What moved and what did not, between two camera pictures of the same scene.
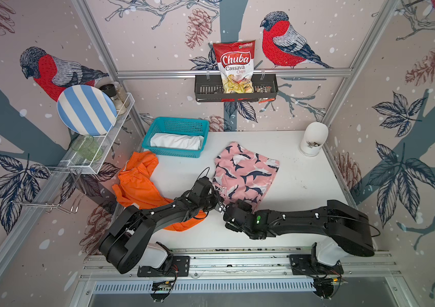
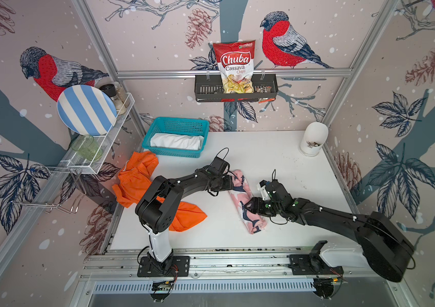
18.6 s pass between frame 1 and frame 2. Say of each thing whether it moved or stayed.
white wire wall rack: stayed
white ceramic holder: stayed
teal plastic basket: stayed
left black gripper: moved
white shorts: stayed
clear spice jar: stayed
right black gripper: moved
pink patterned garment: moved
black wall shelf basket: stayed
